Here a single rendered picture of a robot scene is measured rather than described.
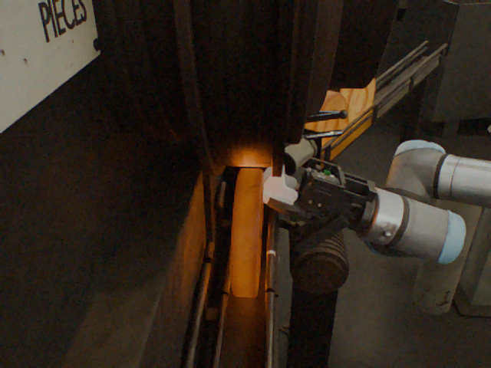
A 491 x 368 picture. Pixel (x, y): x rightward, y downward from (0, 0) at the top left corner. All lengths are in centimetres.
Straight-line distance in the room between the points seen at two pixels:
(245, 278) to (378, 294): 114
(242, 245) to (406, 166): 47
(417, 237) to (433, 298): 85
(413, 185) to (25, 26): 78
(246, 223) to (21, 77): 38
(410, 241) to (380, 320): 84
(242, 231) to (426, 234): 34
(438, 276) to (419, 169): 69
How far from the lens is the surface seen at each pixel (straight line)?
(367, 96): 127
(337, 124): 115
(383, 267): 181
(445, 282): 159
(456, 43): 269
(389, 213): 77
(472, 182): 91
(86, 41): 32
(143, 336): 37
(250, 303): 68
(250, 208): 57
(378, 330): 158
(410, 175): 94
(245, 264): 58
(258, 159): 42
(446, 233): 81
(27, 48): 26
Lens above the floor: 115
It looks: 31 degrees down
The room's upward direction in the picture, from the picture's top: straight up
